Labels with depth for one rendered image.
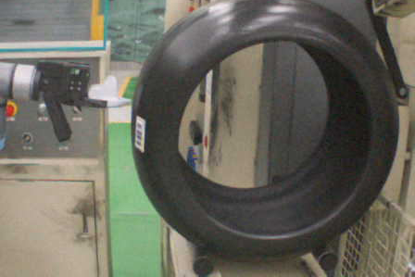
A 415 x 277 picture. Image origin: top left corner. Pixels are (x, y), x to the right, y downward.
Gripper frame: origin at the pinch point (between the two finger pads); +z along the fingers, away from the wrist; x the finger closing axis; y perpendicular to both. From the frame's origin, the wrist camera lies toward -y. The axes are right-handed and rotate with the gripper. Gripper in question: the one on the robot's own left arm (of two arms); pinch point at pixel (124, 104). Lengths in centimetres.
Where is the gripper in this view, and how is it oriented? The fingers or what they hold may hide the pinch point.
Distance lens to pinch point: 122.8
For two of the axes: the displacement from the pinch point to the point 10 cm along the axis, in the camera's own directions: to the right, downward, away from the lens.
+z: 9.7, 1.2, 1.9
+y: 1.7, -9.6, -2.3
